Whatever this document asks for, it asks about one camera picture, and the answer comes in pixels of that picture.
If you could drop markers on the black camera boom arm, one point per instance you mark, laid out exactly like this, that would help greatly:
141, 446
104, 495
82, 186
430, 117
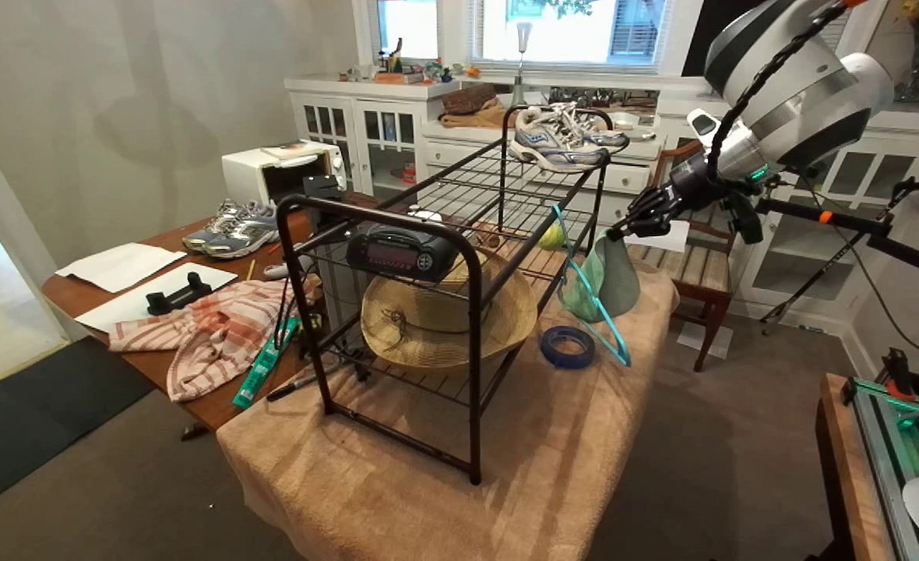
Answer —
894, 243

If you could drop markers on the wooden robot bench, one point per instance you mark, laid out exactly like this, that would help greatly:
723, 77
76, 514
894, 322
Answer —
850, 477

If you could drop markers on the teal plastic tool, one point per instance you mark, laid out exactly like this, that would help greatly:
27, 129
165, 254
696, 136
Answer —
264, 361

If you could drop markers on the black metal shoe rack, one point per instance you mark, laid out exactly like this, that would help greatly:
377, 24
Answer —
476, 344

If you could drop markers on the dark floor mat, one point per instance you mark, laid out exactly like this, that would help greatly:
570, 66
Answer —
33, 416

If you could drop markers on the straw hat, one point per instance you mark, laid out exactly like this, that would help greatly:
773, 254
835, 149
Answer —
416, 329

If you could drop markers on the clear glass vase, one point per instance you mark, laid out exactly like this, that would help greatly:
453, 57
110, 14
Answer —
521, 57

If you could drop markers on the white drawer cabinet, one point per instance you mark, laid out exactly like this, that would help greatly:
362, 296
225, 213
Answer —
397, 129

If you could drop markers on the white paper sheet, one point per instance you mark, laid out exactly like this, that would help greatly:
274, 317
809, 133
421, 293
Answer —
117, 305
121, 265

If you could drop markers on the blue tape roll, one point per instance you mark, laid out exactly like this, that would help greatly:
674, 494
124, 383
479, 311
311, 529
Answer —
552, 348

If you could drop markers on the brown bag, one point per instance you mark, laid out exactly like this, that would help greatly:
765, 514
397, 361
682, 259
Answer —
467, 97

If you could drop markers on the black handheld device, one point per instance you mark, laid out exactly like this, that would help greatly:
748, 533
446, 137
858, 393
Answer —
180, 293

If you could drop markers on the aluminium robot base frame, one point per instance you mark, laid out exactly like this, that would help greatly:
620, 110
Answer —
912, 437

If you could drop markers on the teal plastic clothes hanger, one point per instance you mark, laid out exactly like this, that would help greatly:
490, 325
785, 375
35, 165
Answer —
612, 331

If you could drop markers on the white toaster oven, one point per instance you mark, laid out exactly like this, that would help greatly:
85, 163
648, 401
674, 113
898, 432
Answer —
273, 171

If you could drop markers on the black clock radio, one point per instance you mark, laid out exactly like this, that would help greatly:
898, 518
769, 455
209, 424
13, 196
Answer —
401, 251

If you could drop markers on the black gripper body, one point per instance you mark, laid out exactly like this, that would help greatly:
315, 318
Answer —
688, 202

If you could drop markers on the black orange clamp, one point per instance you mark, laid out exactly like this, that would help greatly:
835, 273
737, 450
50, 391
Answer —
898, 375

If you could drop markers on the red striped cloth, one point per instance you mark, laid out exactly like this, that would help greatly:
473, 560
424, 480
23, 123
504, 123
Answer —
220, 331

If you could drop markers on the tan terry table cover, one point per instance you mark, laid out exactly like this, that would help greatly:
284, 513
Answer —
397, 487

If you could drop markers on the pair of blue grey sneakers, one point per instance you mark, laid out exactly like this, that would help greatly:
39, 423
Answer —
232, 232

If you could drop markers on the grey running sneaker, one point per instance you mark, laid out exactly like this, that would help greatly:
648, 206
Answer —
552, 145
602, 125

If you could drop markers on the brown wooden table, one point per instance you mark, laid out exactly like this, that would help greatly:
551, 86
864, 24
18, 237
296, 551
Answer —
96, 311

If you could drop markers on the yellow tennis ball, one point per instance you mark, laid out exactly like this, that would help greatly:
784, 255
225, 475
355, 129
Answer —
552, 236

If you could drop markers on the wooden slatted chair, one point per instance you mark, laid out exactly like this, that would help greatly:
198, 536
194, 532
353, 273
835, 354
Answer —
702, 269

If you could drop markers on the green towel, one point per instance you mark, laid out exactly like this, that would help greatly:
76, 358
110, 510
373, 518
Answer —
608, 279

